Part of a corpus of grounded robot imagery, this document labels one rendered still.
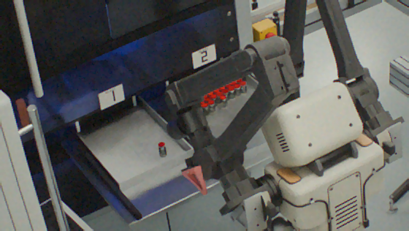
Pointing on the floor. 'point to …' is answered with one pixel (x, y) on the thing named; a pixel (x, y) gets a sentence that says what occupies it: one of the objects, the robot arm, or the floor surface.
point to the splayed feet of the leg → (397, 197)
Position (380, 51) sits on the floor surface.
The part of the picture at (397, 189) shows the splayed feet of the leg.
